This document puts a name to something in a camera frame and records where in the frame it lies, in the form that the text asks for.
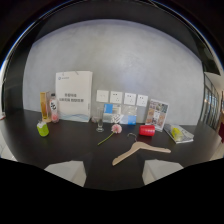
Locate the white wall socket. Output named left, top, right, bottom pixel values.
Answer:
left=96, top=89, right=110, bottom=103
left=136, top=94, right=149, bottom=108
left=109, top=90, right=124, bottom=105
left=123, top=92, right=137, bottom=106

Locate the yellow tall box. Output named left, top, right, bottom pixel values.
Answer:
left=40, top=91, right=52, bottom=124

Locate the clear packet with blue label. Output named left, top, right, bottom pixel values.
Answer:
left=120, top=105, right=138, bottom=126

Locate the wooden clothes hanger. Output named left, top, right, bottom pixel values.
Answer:
left=111, top=132, right=172, bottom=167

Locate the pink drink bottle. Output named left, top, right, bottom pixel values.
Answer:
left=49, top=92, right=60, bottom=124

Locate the red cup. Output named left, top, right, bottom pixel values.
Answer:
left=138, top=124, right=156, bottom=137

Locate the colourful printed card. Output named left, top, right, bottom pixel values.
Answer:
left=145, top=98, right=170, bottom=132

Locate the clear wine glass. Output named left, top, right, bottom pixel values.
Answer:
left=95, top=106, right=105, bottom=133

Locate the white paper bag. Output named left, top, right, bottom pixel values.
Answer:
left=55, top=70, right=94, bottom=123

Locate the pink artificial flower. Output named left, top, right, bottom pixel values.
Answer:
left=97, top=123, right=123, bottom=146

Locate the clear packet with yellow item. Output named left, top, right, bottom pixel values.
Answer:
left=165, top=123, right=195, bottom=145

